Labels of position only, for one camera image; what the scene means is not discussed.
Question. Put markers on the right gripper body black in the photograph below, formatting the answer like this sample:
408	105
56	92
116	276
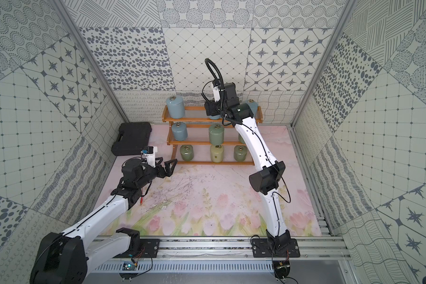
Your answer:
215	108

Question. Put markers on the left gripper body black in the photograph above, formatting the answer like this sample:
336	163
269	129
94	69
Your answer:
160	168

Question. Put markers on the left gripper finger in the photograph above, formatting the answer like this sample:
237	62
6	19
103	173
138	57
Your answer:
170	163
169	169

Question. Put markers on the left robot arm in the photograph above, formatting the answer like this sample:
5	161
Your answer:
70	256

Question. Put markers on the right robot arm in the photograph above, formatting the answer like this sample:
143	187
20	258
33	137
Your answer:
269	171

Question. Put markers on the wooden three-tier shelf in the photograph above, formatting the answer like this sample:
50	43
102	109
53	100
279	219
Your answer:
197	125

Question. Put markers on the green canister bottom left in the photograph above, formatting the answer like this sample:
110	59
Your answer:
187	152

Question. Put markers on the green canister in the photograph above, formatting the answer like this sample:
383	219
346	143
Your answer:
216	134
187	152
240	153
241	140

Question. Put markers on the green canister middle centre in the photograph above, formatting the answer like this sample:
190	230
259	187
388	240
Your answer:
216	134

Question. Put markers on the black plastic tool case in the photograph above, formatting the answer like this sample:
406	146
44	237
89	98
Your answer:
132	138

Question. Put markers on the green canister middle right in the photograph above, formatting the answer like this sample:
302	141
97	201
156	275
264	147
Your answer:
241	140

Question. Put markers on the yellow canister bottom centre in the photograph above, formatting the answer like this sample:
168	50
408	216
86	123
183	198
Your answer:
216	153

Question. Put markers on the green canister bottom right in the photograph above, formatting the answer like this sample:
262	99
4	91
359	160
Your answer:
240	153

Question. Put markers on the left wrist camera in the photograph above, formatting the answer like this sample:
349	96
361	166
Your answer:
148	154

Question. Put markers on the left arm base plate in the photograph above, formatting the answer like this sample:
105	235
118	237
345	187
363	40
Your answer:
147	248

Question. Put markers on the aluminium mounting rail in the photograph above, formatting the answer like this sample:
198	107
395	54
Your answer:
244	248

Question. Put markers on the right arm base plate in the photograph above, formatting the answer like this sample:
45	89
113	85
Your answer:
262	248

